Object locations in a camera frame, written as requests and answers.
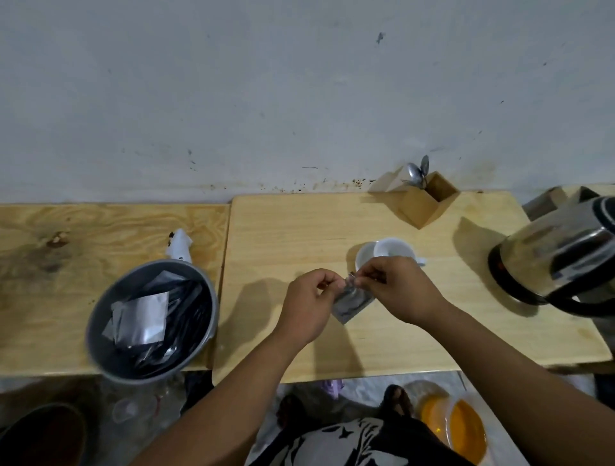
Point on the person's right hand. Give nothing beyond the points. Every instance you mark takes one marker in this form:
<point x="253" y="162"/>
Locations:
<point x="403" y="288"/>

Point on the person's left hand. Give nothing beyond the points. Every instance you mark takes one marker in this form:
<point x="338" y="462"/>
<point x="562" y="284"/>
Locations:
<point x="302" y="307"/>

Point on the person's left thumb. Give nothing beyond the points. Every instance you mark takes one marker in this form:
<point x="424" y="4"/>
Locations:
<point x="334" y="291"/>

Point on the person's right thumb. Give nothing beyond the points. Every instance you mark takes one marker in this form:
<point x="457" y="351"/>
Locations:
<point x="371" y="284"/>

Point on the small silver foil sachet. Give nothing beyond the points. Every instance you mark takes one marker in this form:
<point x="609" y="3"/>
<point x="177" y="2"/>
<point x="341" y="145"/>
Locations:
<point x="352" y="303"/>

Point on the person's right forearm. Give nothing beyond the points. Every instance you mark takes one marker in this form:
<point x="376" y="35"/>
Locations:
<point x="519" y="384"/>

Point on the person's left forearm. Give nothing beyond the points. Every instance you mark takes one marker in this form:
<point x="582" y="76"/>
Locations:
<point x="230" y="403"/>

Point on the white ceramic cup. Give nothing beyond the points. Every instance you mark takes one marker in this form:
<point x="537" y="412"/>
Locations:
<point x="391" y="248"/>

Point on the wooden utensil holder box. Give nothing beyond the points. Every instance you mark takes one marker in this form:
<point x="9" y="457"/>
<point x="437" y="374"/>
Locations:
<point x="423" y="204"/>

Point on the purple scrap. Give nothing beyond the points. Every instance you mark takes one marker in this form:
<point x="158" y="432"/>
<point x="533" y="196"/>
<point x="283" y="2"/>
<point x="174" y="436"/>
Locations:
<point x="335" y="386"/>

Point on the metal spoon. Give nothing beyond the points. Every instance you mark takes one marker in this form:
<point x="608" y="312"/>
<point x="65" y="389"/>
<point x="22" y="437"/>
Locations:
<point x="413" y="173"/>

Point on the person's right foot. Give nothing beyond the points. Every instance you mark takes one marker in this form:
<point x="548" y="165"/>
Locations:
<point x="398" y="401"/>

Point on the person's foot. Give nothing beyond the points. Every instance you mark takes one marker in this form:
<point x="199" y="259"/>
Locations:
<point x="292" y="413"/>
<point x="398" y="401"/>

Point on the person's left foot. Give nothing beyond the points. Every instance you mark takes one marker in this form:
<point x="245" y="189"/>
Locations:
<point x="292" y="413"/>

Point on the pile of black sachets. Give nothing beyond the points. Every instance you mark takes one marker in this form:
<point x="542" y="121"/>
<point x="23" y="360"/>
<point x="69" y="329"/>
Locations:
<point x="185" y="312"/>

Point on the black and white patterned garment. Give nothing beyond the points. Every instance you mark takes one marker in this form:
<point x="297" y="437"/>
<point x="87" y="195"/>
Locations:
<point x="355" y="444"/>

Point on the torn white packet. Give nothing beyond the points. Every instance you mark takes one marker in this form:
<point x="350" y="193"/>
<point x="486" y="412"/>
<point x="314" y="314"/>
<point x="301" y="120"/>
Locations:
<point x="179" y="246"/>

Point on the orange plastic container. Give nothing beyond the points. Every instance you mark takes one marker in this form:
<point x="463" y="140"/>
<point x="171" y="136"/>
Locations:
<point x="459" y="422"/>

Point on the stainless steel electric kettle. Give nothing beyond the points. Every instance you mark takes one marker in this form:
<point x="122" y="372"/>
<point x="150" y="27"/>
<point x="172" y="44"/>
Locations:
<point x="552" y="259"/>

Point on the brown box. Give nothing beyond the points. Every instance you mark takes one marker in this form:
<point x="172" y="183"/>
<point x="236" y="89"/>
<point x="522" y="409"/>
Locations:
<point x="547" y="201"/>

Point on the large silver foil sachet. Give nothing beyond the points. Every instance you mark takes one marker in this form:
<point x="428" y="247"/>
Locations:
<point x="139" y="319"/>

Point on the clear plastic bottle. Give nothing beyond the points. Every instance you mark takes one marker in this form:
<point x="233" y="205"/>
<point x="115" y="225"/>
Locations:
<point x="139" y="401"/>

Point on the grey metal bowl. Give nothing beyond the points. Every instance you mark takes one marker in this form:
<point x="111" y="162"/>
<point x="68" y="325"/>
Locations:
<point x="103" y="345"/>

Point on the dark brown round pot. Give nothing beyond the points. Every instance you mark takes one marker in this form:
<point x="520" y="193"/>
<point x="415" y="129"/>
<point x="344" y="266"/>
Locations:
<point x="41" y="437"/>

